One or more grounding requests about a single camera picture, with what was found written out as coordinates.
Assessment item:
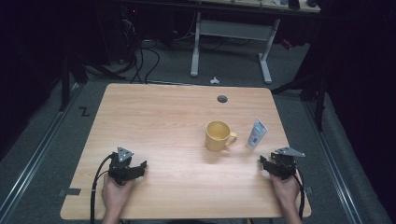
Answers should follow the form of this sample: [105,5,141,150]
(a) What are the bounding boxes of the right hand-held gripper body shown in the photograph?
[269,146,306,181]

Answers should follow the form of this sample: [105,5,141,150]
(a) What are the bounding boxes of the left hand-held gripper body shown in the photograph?
[107,147,135,187]

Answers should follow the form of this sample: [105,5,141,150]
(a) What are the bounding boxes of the white and blue tube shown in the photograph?
[246,117,269,151]

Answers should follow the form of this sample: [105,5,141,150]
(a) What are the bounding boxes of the yellow mug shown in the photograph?
[205,119,238,153]

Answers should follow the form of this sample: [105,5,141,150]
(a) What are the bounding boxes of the person's right hand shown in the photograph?
[269,171,303,209]

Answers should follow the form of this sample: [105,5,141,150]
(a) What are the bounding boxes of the person's left hand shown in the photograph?
[101,173,135,217]

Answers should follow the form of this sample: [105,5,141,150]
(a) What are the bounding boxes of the black metal stand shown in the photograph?
[270,69,332,133]
[58,50,127,113]

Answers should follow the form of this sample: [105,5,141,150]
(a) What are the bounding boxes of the white-framed desk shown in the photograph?
[190,0,321,85]

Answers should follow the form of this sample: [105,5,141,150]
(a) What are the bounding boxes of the dark computer tower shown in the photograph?
[119,5,143,64]

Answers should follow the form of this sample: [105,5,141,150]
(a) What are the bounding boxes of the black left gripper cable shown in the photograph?
[90,153,115,224]

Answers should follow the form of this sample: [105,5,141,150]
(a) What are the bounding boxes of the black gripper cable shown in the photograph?
[90,153,115,224]
[291,167,306,220]

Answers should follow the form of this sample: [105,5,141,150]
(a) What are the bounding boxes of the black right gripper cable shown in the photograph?
[291,167,306,220]

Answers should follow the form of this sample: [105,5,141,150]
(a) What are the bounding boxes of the metal floor rail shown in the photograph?
[0,83,86,219]
[302,100,364,224]

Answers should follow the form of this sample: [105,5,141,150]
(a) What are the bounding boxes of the black floor cables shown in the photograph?
[129,36,162,85]

